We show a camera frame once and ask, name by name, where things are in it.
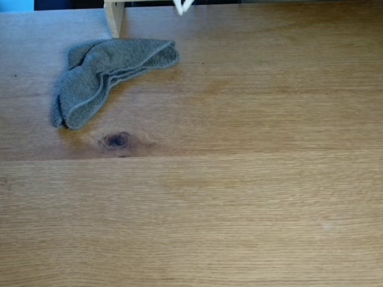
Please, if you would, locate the light wooden stand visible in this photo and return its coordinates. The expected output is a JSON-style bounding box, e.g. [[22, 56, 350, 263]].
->
[[103, 0, 177, 39]]

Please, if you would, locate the grey terry cleaning cloth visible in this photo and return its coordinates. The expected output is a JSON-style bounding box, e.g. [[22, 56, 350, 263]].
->
[[50, 38, 181, 131]]

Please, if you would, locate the dark blue furniture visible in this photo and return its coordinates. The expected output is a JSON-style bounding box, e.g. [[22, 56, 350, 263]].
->
[[34, 0, 105, 11]]

